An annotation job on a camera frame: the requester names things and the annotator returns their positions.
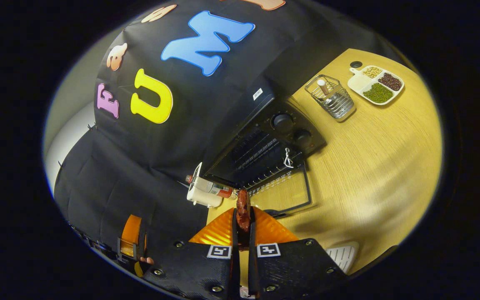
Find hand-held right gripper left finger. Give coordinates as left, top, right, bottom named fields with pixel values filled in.
left=142, top=207, right=241, bottom=300

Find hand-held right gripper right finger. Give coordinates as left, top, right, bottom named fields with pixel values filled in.
left=246, top=206, right=350, bottom=299

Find brown grilled meat piece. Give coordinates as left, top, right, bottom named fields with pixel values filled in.
left=235, top=189, right=253, bottom=250

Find black electric oven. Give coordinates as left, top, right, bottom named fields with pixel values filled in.
left=201, top=77, right=328, bottom=218

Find white ribbed plate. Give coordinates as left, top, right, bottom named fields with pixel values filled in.
left=326, top=241, right=360, bottom=275

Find white toaster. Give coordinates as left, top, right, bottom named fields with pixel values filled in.
left=186, top=162, right=224, bottom=208

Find black backdrop cloth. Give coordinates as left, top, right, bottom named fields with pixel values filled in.
left=54, top=0, right=393, bottom=275

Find white divided dish with beans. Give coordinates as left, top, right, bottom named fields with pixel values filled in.
left=347, top=65, right=405, bottom=106

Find metal wire basket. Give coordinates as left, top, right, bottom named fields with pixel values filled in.
left=304, top=74, right=357, bottom=123

